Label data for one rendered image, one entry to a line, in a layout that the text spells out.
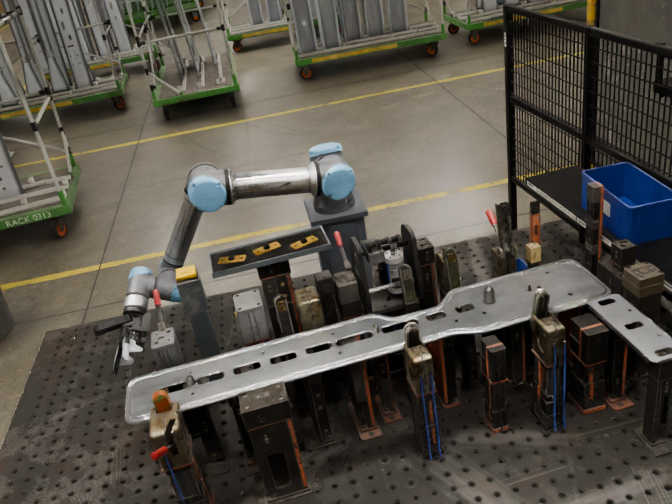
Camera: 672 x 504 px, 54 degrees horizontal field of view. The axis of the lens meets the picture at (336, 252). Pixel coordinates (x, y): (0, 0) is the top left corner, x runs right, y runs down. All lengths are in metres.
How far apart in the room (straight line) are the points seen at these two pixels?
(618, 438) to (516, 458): 0.28
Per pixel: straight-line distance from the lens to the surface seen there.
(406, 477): 1.90
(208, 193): 2.11
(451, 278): 2.05
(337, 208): 2.33
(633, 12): 4.31
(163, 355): 1.97
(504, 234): 2.07
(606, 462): 1.95
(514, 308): 1.94
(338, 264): 2.42
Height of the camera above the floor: 2.12
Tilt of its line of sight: 29 degrees down
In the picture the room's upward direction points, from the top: 10 degrees counter-clockwise
